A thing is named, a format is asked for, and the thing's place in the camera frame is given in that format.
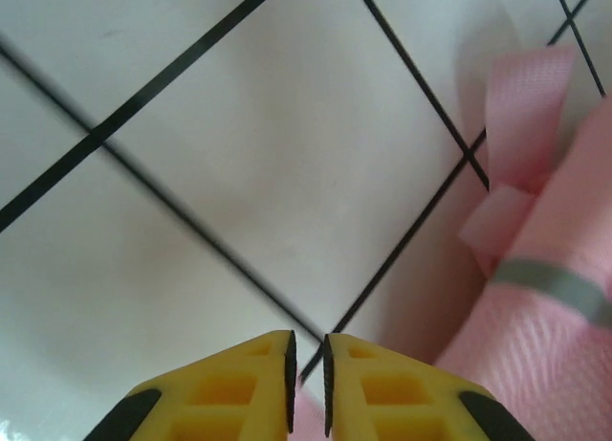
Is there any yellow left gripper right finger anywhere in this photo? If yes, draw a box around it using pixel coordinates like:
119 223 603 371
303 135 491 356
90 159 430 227
323 333 530 441

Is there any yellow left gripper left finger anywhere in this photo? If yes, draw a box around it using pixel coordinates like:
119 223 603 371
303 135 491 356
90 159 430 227
88 329 297 441

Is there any pink student backpack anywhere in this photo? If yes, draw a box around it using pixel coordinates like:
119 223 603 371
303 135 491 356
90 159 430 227
295 43 612 441

